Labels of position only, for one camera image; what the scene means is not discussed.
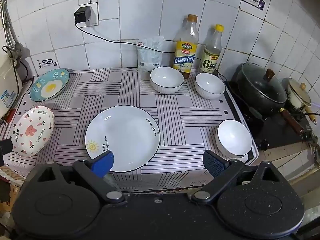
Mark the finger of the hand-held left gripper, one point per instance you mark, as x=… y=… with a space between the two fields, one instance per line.
x=6 y=145

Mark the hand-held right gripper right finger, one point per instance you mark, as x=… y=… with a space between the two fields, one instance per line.
x=213 y=162

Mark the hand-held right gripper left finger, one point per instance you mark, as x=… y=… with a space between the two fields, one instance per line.
x=103 y=162

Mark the white pink-print plate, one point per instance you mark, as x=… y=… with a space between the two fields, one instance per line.
x=31 y=131

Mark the white ribbed bowl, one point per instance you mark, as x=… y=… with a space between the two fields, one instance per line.
x=209 y=83
x=166 y=77
x=233 y=137

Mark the white sun-print plate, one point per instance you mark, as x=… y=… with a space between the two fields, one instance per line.
x=125 y=135

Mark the blue fried egg plate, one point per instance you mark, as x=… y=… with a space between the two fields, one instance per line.
x=51 y=87

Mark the striped white tablecloth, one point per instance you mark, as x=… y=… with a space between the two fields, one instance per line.
x=190 y=110

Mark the white rice cooker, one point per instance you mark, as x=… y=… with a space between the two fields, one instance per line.
x=7 y=82

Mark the black cooktop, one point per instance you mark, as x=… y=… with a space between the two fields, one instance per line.
x=275 y=130

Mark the black pot with glass lid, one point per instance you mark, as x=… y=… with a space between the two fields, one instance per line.
x=260 y=90

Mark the metal pipe fitting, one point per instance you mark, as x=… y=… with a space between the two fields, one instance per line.
x=312 y=141

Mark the yellow-cap vinegar bottle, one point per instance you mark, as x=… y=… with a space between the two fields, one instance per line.
x=209 y=60

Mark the cream enamel pot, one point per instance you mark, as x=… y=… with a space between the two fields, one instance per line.
x=297 y=92

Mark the yellow-label cooking wine bottle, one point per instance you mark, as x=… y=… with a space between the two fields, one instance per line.
x=183 y=55

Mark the hanging metal utensils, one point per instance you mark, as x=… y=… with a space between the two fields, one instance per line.
x=10 y=30

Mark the white salt bag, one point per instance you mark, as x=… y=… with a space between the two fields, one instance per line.
x=148 y=55

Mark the black power adapter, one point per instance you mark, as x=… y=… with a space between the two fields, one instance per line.
x=82 y=15

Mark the small white wall label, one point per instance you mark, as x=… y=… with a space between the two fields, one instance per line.
x=47 y=63

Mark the purple wall sticker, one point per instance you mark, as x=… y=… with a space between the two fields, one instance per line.
x=253 y=1

